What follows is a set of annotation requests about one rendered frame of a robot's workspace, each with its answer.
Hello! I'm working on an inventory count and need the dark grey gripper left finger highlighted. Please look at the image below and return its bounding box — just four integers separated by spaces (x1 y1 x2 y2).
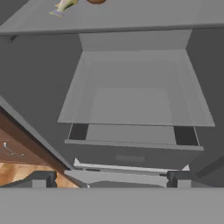
0 170 58 189

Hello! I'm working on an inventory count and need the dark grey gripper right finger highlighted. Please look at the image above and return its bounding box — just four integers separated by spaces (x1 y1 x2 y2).
166 170 217 189

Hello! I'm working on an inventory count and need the dark grey fridge drawer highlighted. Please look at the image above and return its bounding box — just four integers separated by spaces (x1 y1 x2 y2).
63 123 205 171

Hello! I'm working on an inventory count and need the grey fridge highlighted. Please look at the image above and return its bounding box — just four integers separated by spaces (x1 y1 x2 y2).
0 0 224 189

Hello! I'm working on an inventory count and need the translucent grey fridge bin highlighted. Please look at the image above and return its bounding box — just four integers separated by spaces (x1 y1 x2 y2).
57 29 216 128

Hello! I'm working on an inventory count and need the grey fridge shelf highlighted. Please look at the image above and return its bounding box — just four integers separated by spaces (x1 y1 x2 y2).
0 0 224 38

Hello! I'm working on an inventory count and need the pale green fish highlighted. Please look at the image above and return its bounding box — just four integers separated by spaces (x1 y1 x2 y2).
48 0 79 18

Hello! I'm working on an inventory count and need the orange-brown tangerine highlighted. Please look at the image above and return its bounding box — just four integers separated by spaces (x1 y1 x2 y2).
86 0 108 6

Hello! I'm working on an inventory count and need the brown wooden drawer front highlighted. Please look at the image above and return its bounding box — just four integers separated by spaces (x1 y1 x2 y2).
0 107 72 173

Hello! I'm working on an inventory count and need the silver drawer handle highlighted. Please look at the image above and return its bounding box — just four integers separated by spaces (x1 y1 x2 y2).
2 141 25 158

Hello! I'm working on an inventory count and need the white fridge rail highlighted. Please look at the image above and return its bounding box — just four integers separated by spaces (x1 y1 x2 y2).
72 157 191 177

